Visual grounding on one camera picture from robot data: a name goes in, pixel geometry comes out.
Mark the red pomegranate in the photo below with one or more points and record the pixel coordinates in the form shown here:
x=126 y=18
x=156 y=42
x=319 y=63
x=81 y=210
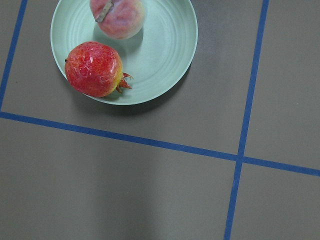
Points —
x=95 y=69

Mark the yellow pink peach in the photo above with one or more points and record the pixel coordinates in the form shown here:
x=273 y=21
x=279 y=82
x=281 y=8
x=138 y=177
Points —
x=118 y=19

